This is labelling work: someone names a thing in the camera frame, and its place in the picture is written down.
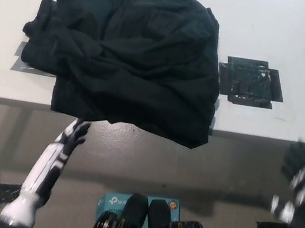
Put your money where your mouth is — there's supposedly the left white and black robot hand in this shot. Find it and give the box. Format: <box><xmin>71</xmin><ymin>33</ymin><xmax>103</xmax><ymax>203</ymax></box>
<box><xmin>17</xmin><ymin>110</ymin><xmax>92</xmax><ymax>211</ymax></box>

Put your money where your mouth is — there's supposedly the black jacket with orange logo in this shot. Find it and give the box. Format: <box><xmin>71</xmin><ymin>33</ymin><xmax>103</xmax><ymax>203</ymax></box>
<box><xmin>7</xmin><ymin>0</ymin><xmax>237</xmax><ymax>153</ymax></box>

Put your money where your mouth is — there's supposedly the teal tp-link cardboard box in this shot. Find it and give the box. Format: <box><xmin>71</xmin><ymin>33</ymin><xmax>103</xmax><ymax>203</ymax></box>
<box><xmin>93</xmin><ymin>186</ymin><xmax>184</xmax><ymax>228</ymax></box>

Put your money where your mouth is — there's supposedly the grey table tape strip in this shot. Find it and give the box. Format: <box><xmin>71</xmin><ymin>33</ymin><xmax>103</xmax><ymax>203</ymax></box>
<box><xmin>9</xmin><ymin>39</ymin><xmax>63</xmax><ymax>79</ymax></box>

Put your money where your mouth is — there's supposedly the black table tape patch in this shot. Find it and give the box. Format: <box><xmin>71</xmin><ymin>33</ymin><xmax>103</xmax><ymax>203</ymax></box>
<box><xmin>212</xmin><ymin>54</ymin><xmax>290</xmax><ymax>113</ymax></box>

